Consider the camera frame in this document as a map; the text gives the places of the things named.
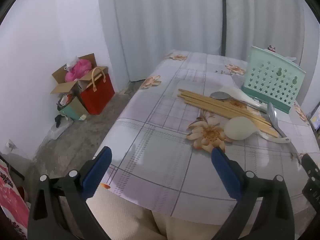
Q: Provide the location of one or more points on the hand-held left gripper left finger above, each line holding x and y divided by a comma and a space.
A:
96, 173

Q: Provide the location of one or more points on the black pole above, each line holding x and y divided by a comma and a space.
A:
224, 17

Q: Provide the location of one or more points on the dark grey box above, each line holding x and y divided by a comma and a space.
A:
314, 120

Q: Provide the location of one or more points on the teal paper bag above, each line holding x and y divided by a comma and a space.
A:
73, 110

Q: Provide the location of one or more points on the white plastic bag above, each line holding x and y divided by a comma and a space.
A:
72, 62

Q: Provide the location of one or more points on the black frame board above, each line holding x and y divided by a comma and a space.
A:
15, 171

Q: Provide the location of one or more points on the red gift bag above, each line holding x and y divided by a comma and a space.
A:
98, 97

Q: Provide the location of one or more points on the pink floral blanket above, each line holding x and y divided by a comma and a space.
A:
10, 197

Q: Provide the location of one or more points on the floral plaid tablecloth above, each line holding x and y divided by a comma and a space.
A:
155, 150

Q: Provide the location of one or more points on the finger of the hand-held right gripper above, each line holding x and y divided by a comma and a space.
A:
311, 170

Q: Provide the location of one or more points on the small black object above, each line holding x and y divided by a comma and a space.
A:
58, 120

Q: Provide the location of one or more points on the cardboard box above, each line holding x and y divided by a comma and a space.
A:
61, 77

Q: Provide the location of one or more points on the pink plastic bag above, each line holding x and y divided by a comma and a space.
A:
77, 70

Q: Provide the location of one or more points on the clear plastic bag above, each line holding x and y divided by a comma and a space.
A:
58, 131

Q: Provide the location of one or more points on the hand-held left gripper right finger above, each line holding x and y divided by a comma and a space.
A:
226, 176

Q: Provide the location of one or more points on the white wall socket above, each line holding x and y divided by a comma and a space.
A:
10, 145

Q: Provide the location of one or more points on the metal spoon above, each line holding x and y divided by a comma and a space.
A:
272, 115
220, 95

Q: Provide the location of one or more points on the cream fabric stool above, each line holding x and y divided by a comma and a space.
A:
120, 212

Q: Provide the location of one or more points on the green plastic utensil holder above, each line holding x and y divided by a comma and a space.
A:
272, 80

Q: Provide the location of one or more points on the bundle of wooden chopsticks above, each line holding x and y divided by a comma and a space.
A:
212, 103

